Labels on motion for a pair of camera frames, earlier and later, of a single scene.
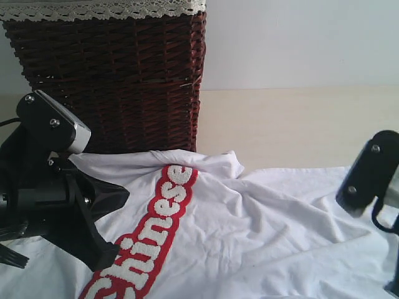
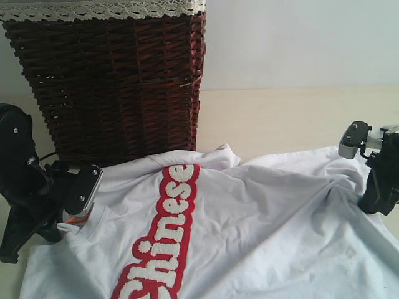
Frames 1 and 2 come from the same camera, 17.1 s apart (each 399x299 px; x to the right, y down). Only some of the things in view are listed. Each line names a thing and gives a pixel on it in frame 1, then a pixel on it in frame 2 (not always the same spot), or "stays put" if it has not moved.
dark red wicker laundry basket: x=136 y=81 stays put
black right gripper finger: x=393 y=283 to x=379 y=197
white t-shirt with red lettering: x=196 y=225 stays put
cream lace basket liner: x=69 y=10 stays put
